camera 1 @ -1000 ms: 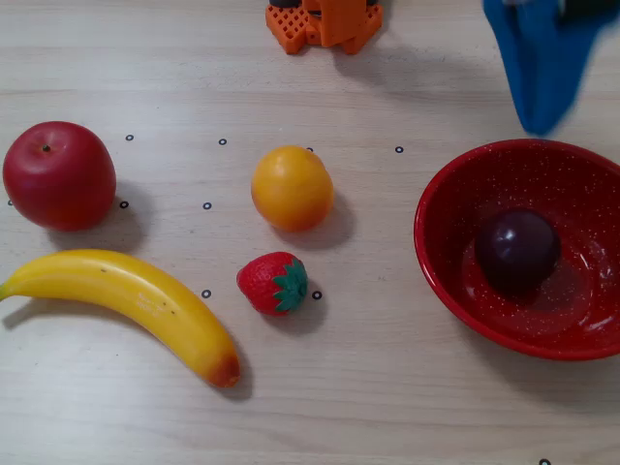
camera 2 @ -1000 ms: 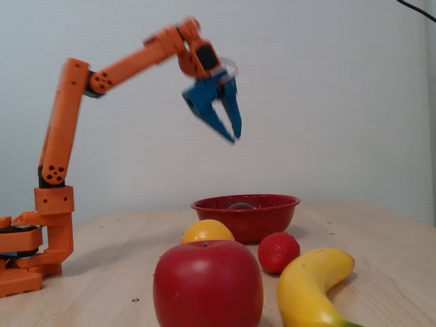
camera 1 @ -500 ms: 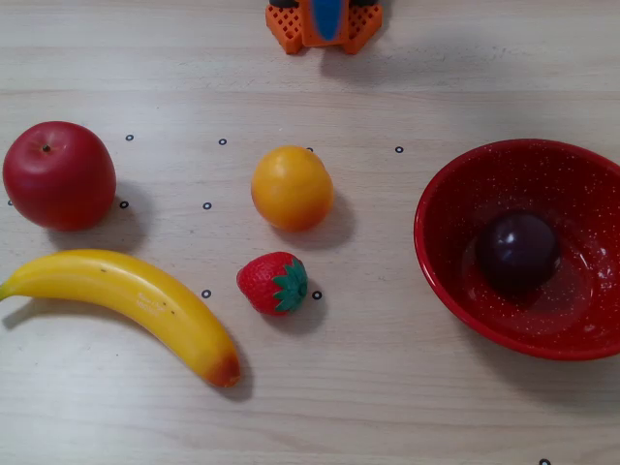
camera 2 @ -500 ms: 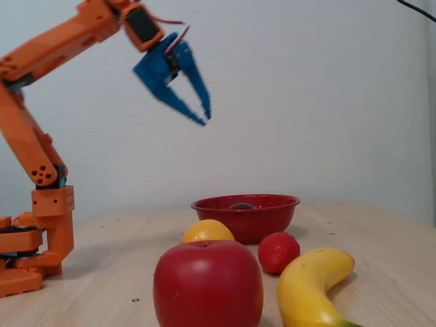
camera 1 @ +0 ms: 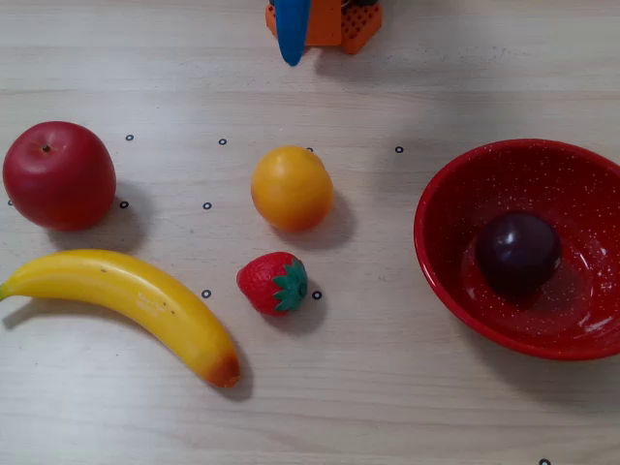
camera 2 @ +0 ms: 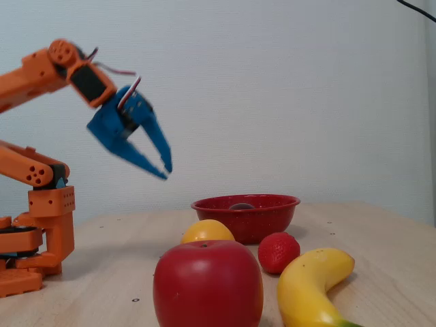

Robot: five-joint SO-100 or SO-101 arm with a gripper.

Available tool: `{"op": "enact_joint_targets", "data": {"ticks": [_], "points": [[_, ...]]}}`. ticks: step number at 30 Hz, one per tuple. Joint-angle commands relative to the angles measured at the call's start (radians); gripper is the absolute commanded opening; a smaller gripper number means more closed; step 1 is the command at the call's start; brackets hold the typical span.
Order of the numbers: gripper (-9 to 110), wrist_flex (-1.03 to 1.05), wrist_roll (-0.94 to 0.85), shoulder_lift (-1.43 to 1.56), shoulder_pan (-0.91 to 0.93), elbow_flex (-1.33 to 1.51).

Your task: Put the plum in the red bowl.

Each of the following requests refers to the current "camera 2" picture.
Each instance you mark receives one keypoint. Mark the blue gripper with motor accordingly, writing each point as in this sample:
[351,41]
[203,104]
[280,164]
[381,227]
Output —
[112,127]

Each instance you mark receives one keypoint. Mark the dark purple plum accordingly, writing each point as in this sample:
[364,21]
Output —
[240,206]

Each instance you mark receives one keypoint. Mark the red speckled bowl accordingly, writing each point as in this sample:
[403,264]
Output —
[252,225]

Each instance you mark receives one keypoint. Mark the orange fruit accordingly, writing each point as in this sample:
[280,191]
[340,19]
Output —
[206,231]

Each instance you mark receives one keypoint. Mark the red apple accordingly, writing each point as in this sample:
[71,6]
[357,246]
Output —
[207,282]

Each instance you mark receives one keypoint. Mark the red strawberry with green leaves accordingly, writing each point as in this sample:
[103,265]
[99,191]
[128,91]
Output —
[277,253]

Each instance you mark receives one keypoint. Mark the yellow banana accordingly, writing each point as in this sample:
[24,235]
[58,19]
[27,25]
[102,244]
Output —
[306,286]

